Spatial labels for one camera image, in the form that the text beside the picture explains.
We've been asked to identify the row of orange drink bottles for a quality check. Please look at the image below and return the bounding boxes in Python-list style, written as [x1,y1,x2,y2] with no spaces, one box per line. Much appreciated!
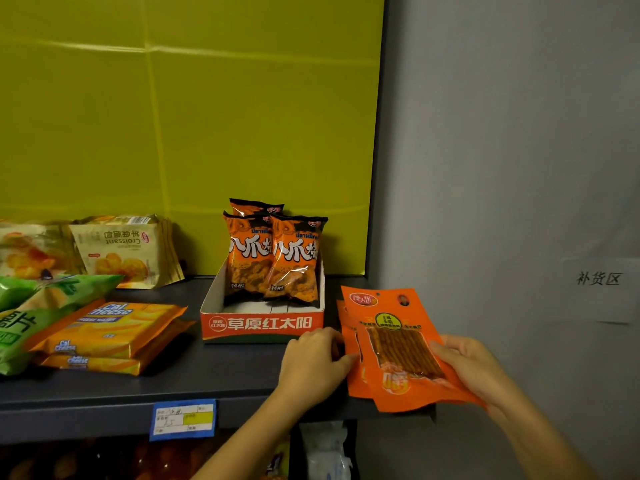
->
[0,437,236,480]

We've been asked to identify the person's right hand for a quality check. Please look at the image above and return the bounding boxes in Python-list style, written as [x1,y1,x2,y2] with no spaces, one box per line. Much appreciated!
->
[429,334,526,423]

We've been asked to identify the lime yellow back panel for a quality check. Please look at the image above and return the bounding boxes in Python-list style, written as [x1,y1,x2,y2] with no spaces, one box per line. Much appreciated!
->
[0,0,386,278]

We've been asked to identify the person's left hand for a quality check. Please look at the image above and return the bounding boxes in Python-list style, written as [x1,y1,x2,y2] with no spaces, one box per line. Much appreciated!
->
[276,327,360,413]

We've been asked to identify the person's right forearm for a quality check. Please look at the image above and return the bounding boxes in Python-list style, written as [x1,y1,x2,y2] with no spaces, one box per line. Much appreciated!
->
[491,393,601,480]

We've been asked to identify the orange windowed snack pouch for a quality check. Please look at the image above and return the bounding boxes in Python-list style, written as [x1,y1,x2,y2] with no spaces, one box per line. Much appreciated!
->
[341,285,486,415]
[335,298,375,399]

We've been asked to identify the person's left forearm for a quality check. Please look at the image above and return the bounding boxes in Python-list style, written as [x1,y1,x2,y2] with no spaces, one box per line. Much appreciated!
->
[191,388,309,480]

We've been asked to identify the white plastic packet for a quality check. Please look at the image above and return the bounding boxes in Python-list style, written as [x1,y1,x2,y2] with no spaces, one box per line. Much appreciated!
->
[299,421,355,480]

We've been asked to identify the red white cardboard box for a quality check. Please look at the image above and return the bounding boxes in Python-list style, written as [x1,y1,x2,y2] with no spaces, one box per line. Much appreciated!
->
[199,257,327,345]

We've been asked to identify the dark grey shelf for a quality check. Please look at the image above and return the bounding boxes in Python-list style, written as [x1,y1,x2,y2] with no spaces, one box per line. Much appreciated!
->
[0,274,437,445]

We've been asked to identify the blue price tag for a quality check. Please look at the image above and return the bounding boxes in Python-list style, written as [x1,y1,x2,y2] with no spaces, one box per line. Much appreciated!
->
[149,398,217,442]

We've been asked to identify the white paper wall sign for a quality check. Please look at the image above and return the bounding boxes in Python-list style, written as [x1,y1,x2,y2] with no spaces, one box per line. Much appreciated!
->
[559,257,640,325]

